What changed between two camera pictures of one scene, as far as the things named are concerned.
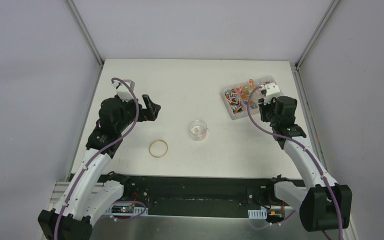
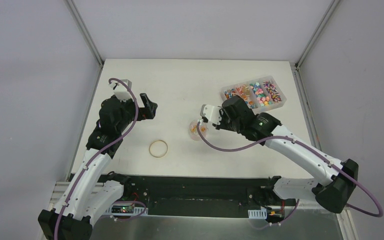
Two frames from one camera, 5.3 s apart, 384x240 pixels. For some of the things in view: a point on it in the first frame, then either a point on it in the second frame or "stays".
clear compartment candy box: (235, 97) stays
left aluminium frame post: (83, 31) stays
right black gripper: (263, 107) to (222, 115)
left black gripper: (144, 112) stays
